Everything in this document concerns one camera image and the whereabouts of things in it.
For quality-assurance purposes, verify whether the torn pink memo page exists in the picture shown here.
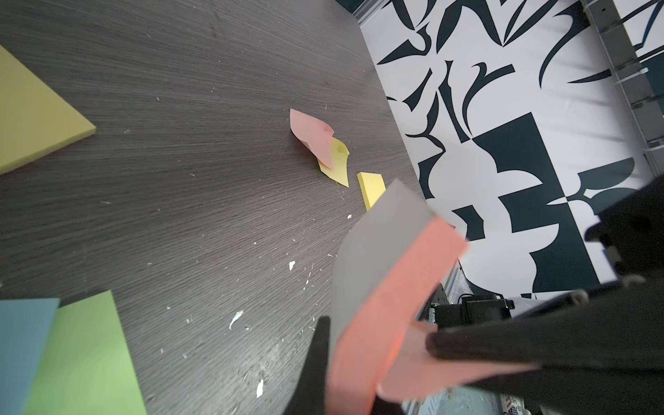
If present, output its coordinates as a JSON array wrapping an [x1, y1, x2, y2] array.
[[289, 109, 334, 168]]

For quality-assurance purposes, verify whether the green memo pad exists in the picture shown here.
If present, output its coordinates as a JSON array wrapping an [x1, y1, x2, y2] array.
[[22, 291, 146, 414]]

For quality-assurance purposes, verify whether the torn yellow memo page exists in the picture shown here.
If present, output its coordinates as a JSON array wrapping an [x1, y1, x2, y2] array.
[[318, 138, 349, 188]]

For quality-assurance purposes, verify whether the small pink memo pad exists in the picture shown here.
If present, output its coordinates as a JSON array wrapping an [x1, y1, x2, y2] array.
[[325, 180, 467, 414]]

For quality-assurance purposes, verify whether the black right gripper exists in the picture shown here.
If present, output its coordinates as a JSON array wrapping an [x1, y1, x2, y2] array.
[[426, 176, 663, 394]]

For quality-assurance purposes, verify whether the yellow memo pad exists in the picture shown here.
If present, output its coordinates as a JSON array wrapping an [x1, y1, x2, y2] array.
[[0, 48, 97, 174]]

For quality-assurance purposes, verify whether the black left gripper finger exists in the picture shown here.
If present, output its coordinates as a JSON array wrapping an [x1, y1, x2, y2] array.
[[283, 316, 330, 415]]

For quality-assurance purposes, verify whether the blue memo pad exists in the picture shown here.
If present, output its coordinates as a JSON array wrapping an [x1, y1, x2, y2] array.
[[1, 298, 60, 414]]

